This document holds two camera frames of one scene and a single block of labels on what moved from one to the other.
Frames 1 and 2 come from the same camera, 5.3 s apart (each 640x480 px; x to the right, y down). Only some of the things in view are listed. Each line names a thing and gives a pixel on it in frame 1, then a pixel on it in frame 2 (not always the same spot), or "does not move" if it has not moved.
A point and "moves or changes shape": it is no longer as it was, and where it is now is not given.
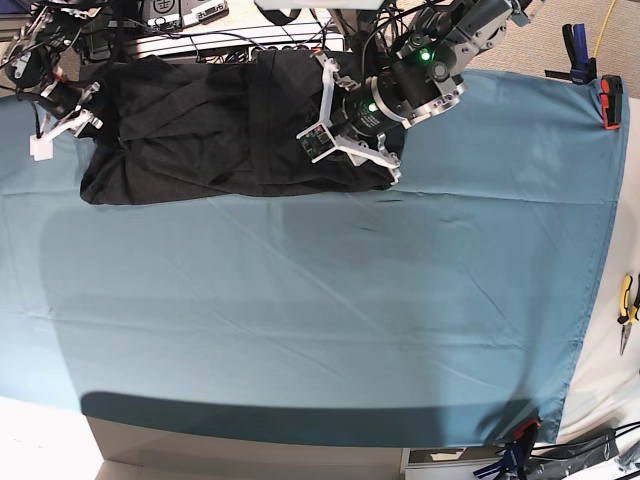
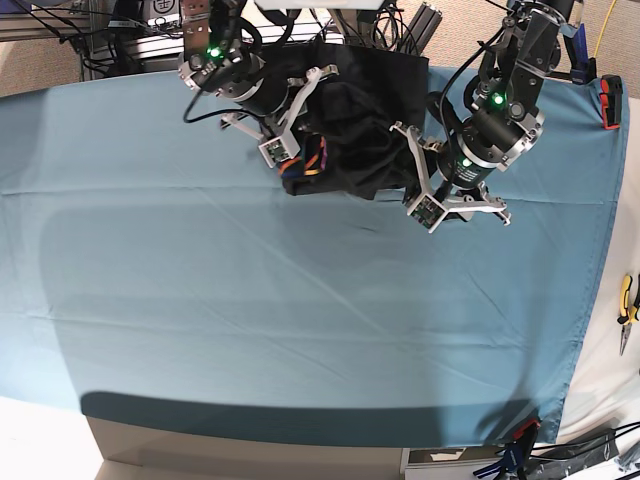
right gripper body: [66, 106] → [283, 125]
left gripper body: [353, 118] → [455, 175]
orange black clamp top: [611, 90] does not move
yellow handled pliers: [629, 315] does not move
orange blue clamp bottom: [515, 455] does not move
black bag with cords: [554, 462] does not move
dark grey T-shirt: [221, 124] moves or changes shape
